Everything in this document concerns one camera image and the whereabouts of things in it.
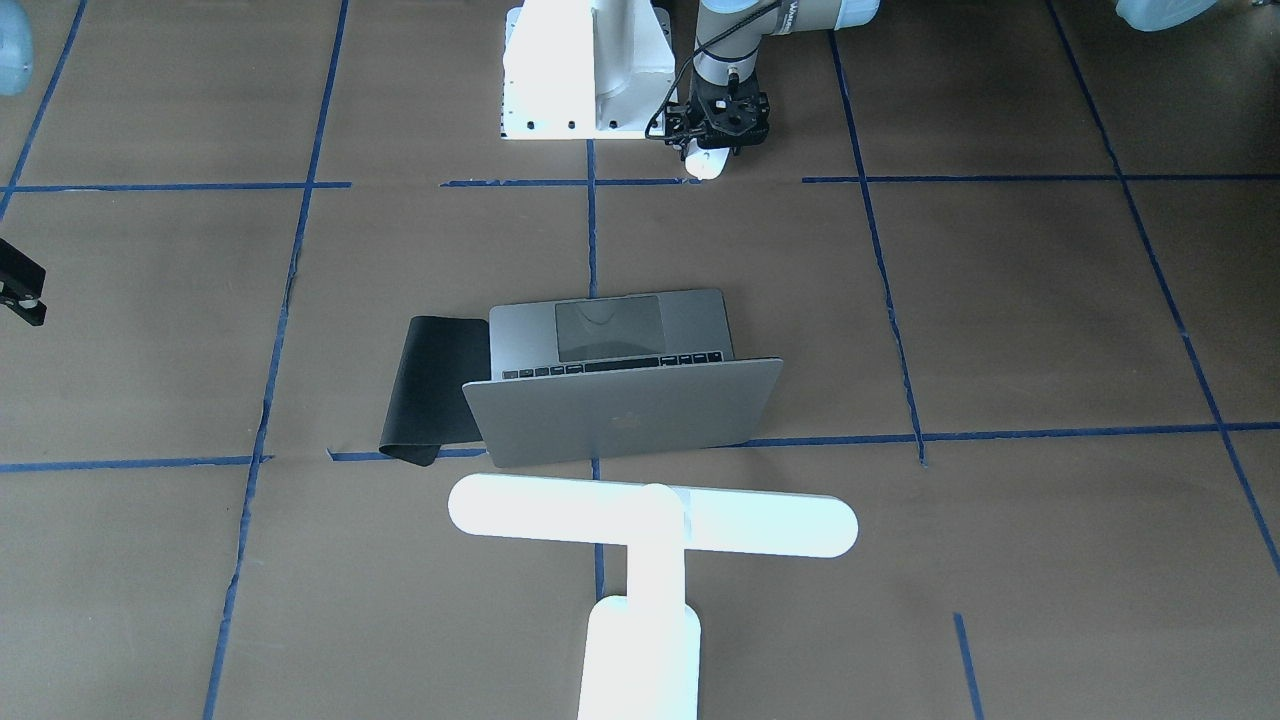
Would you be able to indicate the white computer mouse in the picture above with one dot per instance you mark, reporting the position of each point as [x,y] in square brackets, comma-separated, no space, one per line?
[706,164]

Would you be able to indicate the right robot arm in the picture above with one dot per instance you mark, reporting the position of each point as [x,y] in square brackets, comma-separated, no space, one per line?
[17,52]

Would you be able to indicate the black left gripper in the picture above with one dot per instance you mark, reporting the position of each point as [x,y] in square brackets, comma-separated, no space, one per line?
[681,126]

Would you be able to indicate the white desk lamp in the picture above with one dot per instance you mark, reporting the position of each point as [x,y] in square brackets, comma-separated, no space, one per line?
[642,647]

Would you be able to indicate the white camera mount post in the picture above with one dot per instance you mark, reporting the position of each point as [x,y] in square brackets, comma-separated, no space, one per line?
[581,70]

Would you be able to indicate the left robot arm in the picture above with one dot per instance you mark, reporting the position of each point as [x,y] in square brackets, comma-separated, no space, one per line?
[904,88]

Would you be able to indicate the grey laptop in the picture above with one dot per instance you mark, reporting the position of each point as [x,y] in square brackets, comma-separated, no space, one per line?
[580,379]

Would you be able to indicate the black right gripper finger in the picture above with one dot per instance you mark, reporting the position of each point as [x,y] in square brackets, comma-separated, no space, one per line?
[23,282]

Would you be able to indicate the black mouse pad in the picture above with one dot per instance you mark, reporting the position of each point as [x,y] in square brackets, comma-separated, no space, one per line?
[427,408]

